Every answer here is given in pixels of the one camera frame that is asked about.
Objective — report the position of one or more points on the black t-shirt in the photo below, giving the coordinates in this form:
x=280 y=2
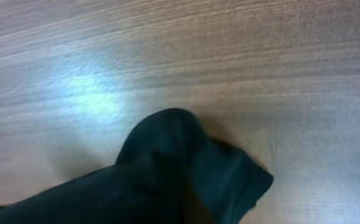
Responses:
x=169 y=170

